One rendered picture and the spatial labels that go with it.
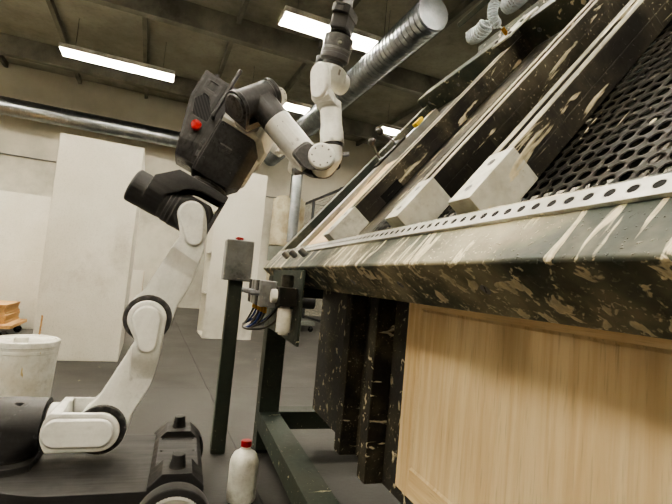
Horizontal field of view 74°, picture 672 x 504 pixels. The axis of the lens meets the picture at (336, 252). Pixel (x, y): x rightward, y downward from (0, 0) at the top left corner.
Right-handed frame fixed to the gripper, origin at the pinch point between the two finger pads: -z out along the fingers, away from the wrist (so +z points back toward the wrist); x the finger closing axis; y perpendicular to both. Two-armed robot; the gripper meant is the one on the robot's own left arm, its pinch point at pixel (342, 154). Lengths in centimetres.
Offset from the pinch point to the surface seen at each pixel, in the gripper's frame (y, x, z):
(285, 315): 59, 58, 53
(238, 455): 39, 104, 76
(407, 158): 66, 17, 4
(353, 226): 66, 35, 28
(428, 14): -158, -146, -173
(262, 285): 45, 49, 56
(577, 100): 139, 23, 10
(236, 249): -2, 34, 57
